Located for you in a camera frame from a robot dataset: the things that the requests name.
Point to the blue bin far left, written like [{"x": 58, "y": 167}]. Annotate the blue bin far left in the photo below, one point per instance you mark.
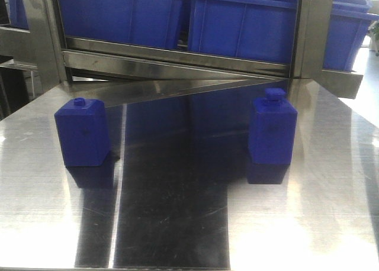
[{"x": 17, "y": 15}]

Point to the blue bin lower left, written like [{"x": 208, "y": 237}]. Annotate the blue bin lower left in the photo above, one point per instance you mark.
[{"x": 153, "y": 23}]

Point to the blue part with wide cap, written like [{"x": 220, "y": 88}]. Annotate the blue part with wide cap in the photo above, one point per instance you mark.
[{"x": 272, "y": 128}]

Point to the blue bin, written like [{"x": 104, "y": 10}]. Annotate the blue bin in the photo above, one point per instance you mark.
[
  {"x": 153, "y": 23},
  {"x": 349, "y": 23},
  {"x": 261, "y": 30},
  {"x": 17, "y": 15}
]

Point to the blue part with small knob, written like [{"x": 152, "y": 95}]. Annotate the blue part with small knob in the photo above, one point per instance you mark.
[{"x": 83, "y": 132}]

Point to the stainless steel shelf rack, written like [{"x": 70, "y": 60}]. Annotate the stainless steel shelf rack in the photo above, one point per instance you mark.
[{"x": 44, "y": 48}]

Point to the blue bin lower middle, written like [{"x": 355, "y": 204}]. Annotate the blue bin lower middle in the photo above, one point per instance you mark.
[{"x": 261, "y": 30}]

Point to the blue bin far right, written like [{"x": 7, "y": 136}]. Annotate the blue bin far right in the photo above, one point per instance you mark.
[{"x": 349, "y": 23}]

